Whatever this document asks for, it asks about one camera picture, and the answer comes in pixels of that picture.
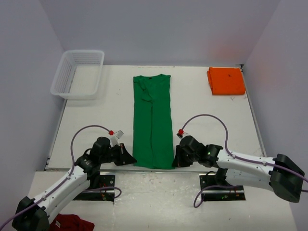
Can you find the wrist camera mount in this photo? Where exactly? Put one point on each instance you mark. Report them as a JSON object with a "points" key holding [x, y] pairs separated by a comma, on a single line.
{"points": [[115, 137], [181, 133]]}

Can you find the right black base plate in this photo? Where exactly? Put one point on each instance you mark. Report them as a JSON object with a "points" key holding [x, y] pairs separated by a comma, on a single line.
{"points": [[219, 194]]}

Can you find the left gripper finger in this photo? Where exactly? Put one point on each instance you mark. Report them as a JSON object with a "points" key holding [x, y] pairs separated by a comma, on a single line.
{"points": [[126, 157], [120, 159]]}

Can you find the dark red t-shirt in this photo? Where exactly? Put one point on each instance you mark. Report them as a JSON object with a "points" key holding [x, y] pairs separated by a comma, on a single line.
{"points": [[70, 223]]}

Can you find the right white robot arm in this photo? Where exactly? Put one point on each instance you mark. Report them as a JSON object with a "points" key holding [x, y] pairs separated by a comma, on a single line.
{"points": [[276, 174]]}

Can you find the white plastic basket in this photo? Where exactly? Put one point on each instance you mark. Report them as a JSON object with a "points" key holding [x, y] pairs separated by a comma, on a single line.
{"points": [[78, 75]]}

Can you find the folded orange t-shirt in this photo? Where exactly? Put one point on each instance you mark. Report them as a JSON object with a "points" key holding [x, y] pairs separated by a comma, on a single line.
{"points": [[225, 81]]}

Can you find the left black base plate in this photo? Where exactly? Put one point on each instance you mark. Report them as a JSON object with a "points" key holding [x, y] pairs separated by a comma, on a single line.
{"points": [[99, 181]]}

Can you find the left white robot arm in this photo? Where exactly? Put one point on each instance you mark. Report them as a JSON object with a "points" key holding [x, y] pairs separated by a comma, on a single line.
{"points": [[36, 214]]}

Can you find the green t-shirt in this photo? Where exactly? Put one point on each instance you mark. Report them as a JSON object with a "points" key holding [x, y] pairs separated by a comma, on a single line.
{"points": [[152, 124]]}

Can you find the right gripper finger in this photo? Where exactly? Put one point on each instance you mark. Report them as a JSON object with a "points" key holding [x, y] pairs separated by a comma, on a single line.
{"points": [[184, 160], [177, 162]]}

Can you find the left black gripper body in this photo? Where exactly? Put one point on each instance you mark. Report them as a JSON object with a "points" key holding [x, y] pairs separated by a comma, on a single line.
{"points": [[112, 155]]}

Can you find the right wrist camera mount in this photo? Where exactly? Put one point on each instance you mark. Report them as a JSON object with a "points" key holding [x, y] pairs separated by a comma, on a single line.
{"points": [[181, 133]]}

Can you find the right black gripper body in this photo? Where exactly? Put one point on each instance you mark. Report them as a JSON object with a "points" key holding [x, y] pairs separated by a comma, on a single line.
{"points": [[194, 157]]}

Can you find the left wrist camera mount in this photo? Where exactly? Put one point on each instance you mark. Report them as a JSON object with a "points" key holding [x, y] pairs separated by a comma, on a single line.
{"points": [[115, 137]]}

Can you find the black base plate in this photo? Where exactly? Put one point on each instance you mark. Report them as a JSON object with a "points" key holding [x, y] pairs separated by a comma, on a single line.
{"points": [[219, 194], [99, 181]]}

